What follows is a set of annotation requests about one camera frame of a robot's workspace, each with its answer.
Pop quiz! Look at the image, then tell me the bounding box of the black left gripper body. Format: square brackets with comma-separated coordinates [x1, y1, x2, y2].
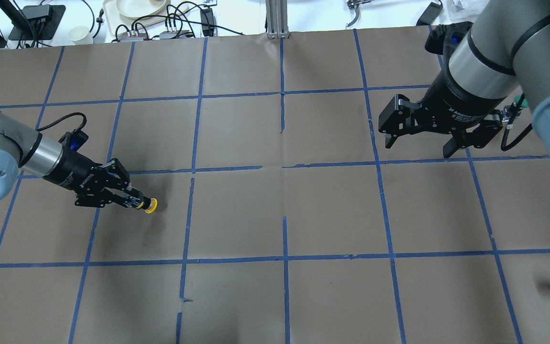
[43, 150, 130, 194]

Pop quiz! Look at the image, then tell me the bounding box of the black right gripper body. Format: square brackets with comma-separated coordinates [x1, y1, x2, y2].
[418, 72, 504, 134]

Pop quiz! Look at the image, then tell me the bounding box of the yellow push button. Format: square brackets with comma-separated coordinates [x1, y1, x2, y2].
[129, 196, 159, 214]

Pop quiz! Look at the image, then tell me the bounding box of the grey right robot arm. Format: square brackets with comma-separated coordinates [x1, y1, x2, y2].
[378, 0, 550, 159]

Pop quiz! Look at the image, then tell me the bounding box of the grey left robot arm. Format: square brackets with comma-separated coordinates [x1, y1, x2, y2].
[0, 111, 158, 214]

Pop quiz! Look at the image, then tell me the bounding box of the black power brick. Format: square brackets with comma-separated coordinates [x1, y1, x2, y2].
[415, 0, 444, 26]

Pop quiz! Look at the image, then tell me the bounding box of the white paper cup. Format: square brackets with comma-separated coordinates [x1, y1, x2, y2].
[68, 26, 94, 45]

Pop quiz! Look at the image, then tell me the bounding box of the beige tray with plates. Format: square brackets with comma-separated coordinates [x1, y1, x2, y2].
[103, 0, 172, 21]

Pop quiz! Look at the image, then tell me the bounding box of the black power adapter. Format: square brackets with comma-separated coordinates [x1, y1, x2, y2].
[200, 7, 216, 37]

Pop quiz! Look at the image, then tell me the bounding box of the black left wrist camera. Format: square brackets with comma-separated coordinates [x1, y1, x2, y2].
[58, 129, 89, 151]

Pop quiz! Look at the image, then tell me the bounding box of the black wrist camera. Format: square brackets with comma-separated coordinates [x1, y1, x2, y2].
[425, 21, 474, 56]
[58, 129, 89, 151]

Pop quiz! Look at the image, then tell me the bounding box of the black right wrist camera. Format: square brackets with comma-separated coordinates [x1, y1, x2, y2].
[425, 21, 474, 56]

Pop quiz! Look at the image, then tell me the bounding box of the aluminium frame post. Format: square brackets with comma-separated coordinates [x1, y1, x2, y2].
[265, 0, 290, 39]

